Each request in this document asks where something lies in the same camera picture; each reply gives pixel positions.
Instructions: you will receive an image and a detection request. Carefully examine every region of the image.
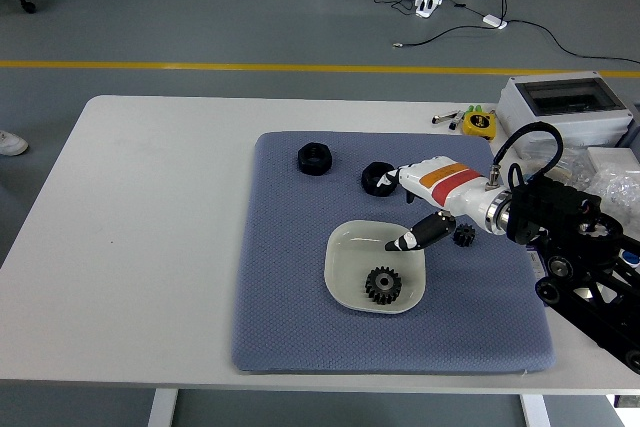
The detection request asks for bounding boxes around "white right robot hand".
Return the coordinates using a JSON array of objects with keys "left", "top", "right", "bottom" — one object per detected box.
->
[{"left": 375, "top": 155, "right": 499, "bottom": 253}]

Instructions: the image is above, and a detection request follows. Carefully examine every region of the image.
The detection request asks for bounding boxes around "small black gear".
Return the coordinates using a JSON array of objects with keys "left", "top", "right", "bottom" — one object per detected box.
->
[{"left": 453, "top": 224, "right": 476, "bottom": 248}]

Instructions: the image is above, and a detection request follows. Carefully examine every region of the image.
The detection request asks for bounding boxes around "large black gear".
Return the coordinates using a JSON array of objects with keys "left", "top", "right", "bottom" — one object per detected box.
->
[{"left": 364, "top": 266, "right": 404, "bottom": 306}]

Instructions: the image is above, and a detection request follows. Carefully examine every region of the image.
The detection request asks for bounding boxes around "large black hex nut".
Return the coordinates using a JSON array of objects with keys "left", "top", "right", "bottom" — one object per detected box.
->
[
  {"left": 361, "top": 161, "right": 400, "bottom": 197},
  {"left": 296, "top": 142, "right": 334, "bottom": 177}
]

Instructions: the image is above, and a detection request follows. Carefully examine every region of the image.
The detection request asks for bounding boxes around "flat white box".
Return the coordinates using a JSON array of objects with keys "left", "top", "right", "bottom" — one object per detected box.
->
[{"left": 586, "top": 145, "right": 640, "bottom": 172}]

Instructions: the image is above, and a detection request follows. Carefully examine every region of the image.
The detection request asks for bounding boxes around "yellow tape measure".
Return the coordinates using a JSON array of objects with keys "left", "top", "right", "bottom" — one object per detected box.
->
[{"left": 460, "top": 111, "right": 499, "bottom": 142}]

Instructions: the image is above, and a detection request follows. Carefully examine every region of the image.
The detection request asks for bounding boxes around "purple-edged label card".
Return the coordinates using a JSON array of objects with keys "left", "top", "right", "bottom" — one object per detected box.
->
[{"left": 525, "top": 245, "right": 545, "bottom": 281}]

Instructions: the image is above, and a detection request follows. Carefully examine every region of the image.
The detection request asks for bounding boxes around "white square dish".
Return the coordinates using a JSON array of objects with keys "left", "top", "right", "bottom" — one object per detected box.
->
[{"left": 324, "top": 219, "right": 428, "bottom": 314}]

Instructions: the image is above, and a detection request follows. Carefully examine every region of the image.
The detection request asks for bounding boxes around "clear bag of screws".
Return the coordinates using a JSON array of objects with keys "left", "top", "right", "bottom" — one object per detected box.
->
[{"left": 572, "top": 156, "right": 640, "bottom": 208}]

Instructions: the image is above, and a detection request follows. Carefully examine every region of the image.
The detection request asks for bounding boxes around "white power strip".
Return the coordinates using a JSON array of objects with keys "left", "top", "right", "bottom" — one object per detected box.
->
[{"left": 414, "top": 0, "right": 445, "bottom": 18}]

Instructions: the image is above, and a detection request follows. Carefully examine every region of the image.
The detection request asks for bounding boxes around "blue-grey textured mat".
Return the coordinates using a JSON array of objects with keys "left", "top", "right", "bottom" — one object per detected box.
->
[{"left": 230, "top": 130, "right": 557, "bottom": 374}]

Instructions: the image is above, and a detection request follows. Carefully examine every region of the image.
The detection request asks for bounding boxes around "white table leg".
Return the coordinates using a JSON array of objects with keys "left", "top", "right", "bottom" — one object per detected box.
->
[
  {"left": 519, "top": 393, "right": 552, "bottom": 427},
  {"left": 147, "top": 389, "right": 179, "bottom": 427}
]

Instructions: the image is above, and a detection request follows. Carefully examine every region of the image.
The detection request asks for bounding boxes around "person's white shoe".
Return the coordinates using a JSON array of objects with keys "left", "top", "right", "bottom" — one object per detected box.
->
[{"left": 0, "top": 129, "right": 30, "bottom": 157}]

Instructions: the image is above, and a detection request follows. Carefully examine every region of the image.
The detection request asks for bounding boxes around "grey electrical enclosure box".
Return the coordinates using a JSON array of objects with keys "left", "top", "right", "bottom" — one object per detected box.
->
[{"left": 496, "top": 72, "right": 636, "bottom": 161}]

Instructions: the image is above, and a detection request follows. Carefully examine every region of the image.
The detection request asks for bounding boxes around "long black floor cable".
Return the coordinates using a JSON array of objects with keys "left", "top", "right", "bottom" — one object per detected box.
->
[{"left": 392, "top": 18, "right": 640, "bottom": 67}]

